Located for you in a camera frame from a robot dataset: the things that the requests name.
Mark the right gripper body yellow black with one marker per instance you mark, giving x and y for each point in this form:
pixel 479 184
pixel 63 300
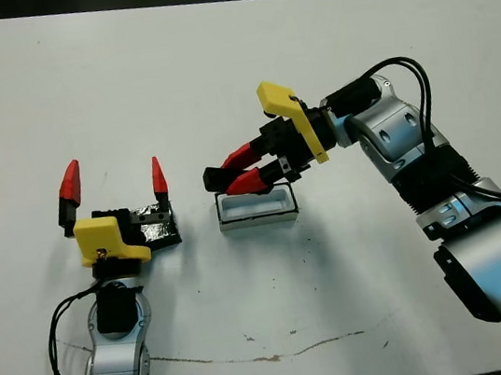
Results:
pixel 300 142

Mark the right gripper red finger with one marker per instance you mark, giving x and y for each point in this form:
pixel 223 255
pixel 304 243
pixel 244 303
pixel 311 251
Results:
pixel 245 155
pixel 254 180

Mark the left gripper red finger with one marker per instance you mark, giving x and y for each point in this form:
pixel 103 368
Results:
pixel 70 187
pixel 159 181

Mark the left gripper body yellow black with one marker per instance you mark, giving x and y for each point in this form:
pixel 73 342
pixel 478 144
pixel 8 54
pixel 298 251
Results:
pixel 98 238

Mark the white-lined camera box base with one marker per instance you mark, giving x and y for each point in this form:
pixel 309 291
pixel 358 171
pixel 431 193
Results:
pixel 255 220

